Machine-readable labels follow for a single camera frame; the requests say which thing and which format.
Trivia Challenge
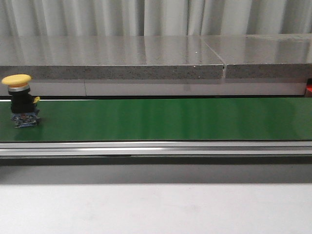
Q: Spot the grey stone counter slab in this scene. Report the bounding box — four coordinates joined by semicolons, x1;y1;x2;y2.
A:
0;36;223;81

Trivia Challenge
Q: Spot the green conveyor belt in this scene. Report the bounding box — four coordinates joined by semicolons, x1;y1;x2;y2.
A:
0;97;312;141

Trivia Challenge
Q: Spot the white cabinet front panel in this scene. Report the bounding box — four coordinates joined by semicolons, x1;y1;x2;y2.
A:
0;78;307;97

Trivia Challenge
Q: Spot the red object at edge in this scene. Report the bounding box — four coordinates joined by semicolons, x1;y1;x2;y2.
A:
304;84;312;98

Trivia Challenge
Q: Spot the grey pleated curtain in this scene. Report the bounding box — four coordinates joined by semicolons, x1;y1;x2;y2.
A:
0;0;312;36

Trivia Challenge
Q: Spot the aluminium conveyor side rail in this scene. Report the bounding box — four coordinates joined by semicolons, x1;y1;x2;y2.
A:
0;140;312;159

